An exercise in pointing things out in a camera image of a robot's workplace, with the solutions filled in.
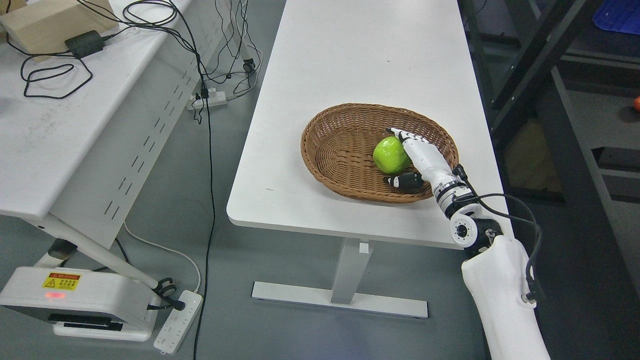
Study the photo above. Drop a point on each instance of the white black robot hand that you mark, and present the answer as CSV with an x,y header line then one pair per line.
x,y
428,161

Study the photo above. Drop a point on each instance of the brown wicker basket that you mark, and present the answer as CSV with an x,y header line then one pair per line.
x,y
338,143

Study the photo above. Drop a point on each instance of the white standing desk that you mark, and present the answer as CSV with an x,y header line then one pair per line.
x,y
409,54

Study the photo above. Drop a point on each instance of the black power adapter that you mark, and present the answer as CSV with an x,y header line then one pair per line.
x,y
85,44

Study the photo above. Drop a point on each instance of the green apple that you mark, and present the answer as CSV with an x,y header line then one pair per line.
x,y
390,156

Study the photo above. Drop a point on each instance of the white folding table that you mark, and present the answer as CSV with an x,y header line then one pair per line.
x,y
73,167

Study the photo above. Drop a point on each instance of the white box device on floor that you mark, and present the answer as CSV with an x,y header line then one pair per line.
x,y
83,303

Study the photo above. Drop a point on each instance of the white power strip near device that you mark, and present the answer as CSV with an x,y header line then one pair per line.
x,y
177,324

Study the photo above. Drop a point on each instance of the white power strip far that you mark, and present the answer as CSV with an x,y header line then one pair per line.
x,y
215,98

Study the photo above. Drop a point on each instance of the cardboard box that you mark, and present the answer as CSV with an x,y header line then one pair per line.
x,y
42,27

